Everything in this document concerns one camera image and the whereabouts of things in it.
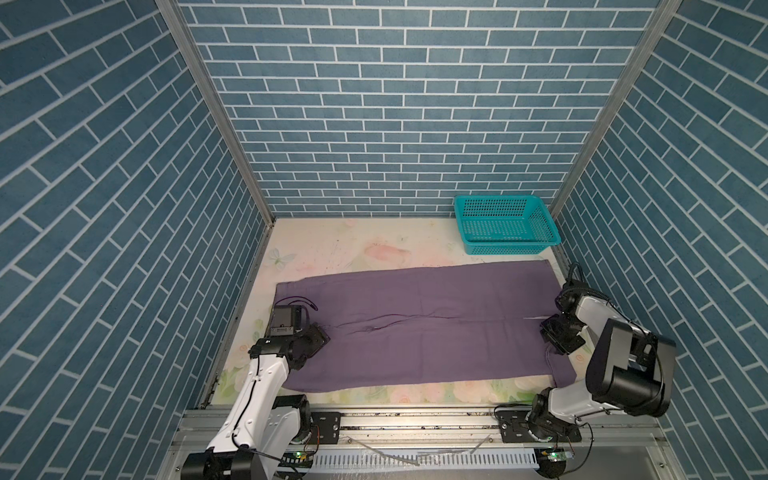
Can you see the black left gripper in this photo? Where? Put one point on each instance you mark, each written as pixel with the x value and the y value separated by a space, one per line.
pixel 318 336

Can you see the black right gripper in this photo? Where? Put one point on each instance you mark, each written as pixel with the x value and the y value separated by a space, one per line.
pixel 561 346

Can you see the purple trousers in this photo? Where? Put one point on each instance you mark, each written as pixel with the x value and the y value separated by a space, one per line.
pixel 430 325

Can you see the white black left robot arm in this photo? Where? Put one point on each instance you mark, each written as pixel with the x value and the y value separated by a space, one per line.
pixel 261 424

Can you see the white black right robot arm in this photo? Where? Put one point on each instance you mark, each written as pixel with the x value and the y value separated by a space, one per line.
pixel 630 370

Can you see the teal plastic basket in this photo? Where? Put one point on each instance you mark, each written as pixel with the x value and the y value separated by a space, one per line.
pixel 505 224

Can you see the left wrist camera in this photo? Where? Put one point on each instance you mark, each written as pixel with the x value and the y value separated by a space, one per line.
pixel 287 320

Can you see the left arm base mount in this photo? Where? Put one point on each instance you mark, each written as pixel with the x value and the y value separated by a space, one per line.
pixel 323 429

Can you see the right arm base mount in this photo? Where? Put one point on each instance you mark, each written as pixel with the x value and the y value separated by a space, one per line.
pixel 516 428

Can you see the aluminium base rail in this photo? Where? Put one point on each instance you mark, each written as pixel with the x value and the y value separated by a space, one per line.
pixel 464 442

